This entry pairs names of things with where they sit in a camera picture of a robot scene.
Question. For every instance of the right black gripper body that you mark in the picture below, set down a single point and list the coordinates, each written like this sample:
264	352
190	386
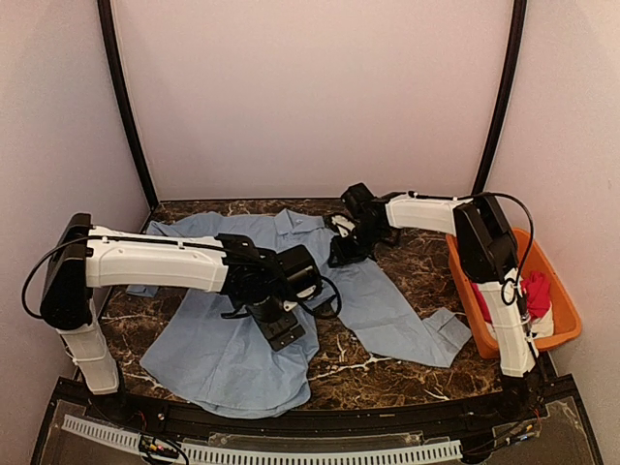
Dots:
356	249

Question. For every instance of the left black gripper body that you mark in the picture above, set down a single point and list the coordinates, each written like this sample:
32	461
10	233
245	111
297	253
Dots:
273	328

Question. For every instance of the light blue shirt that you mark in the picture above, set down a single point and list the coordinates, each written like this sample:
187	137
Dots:
227	368

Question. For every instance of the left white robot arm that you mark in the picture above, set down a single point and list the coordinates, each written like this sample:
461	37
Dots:
260	283

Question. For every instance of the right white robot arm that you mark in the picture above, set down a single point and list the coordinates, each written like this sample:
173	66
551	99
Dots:
487	251

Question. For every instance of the orange plastic basin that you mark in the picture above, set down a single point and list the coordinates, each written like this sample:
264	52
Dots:
567	323

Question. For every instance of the red garment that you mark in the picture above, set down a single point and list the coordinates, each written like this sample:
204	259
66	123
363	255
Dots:
537	289

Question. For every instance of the white garment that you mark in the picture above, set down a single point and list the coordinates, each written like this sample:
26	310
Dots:
540	327

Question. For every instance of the right black frame post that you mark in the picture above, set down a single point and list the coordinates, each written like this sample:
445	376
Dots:
518	16

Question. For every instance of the black frame post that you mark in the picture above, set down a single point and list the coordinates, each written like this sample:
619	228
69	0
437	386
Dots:
119	85
518	16

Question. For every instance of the white slotted cable duct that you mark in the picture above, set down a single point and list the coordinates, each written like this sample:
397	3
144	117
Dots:
230	449

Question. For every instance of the black front rail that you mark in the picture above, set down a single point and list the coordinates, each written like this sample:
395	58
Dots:
476	421

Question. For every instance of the left black frame post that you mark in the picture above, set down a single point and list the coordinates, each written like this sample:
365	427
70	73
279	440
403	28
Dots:
119	85

